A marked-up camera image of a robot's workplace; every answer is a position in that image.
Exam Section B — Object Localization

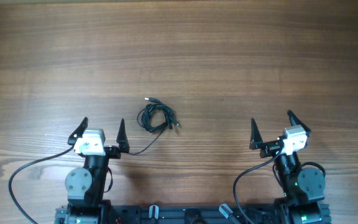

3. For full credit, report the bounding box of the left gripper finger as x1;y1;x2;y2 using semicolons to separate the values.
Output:
116;119;130;153
67;117;88;146

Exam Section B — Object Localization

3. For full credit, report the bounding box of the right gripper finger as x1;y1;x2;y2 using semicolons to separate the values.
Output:
287;110;311;134
249;118;264;150

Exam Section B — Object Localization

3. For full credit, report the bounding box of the black cable bundle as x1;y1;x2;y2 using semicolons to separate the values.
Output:
126;96;180;156

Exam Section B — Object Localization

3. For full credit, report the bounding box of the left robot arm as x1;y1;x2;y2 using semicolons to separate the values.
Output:
54;118;130;224

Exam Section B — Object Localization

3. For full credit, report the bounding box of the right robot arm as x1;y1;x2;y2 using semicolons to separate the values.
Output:
250;110;332;224

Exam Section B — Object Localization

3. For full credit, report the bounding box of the left camera cable black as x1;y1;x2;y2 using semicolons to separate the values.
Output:
8;146;76;224

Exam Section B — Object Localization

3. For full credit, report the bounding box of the camera cable black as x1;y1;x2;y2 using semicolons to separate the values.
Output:
232;152;278;223
8;146;76;224

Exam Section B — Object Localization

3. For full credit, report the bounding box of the right camera cable black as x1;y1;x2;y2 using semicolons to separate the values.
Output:
232;152;278;223

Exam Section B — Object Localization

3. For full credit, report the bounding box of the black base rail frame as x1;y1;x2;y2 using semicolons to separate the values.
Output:
54;204;332;224

